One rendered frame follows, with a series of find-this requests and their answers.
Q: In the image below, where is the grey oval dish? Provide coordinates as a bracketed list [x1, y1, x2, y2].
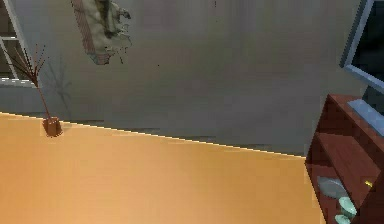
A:
[316, 175, 350, 200]

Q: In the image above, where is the grey framed window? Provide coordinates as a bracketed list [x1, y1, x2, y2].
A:
[0, 0, 37, 89]

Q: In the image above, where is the framed wall picture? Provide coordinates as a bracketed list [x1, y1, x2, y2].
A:
[70, 0, 133, 66]

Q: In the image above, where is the pale green round dish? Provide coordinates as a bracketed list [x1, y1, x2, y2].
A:
[334, 214, 352, 224]
[337, 196, 358, 218]

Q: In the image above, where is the bare twig plant brown pot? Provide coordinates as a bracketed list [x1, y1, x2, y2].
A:
[1, 43, 64, 138]

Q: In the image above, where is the reddish brown wooden shelf unit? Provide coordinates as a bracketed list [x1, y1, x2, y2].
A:
[304, 93, 384, 224]

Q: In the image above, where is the grey framed television set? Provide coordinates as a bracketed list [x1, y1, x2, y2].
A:
[339, 0, 384, 138]

